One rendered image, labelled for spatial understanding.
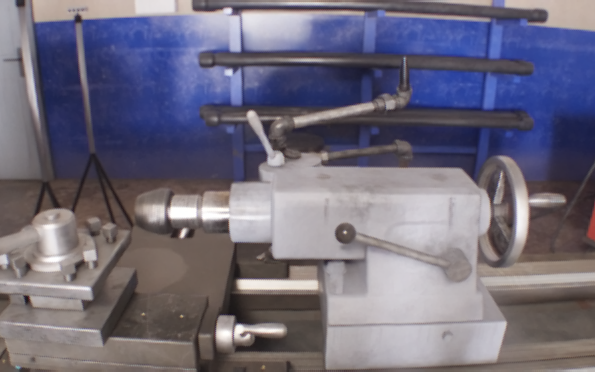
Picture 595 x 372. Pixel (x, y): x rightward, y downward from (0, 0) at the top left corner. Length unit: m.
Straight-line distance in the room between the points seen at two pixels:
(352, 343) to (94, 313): 0.45
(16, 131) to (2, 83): 0.42
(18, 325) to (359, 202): 0.57
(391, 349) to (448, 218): 0.26
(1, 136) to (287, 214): 3.99
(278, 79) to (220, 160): 0.83
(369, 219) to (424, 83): 3.23
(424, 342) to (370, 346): 0.10
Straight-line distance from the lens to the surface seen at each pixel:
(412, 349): 0.94
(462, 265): 0.87
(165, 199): 0.92
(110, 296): 0.77
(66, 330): 0.73
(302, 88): 3.91
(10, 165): 4.72
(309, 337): 1.19
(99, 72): 4.17
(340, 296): 0.88
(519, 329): 1.32
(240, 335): 0.72
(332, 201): 0.84
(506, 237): 0.95
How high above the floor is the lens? 1.48
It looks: 22 degrees down
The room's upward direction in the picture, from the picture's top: 1 degrees clockwise
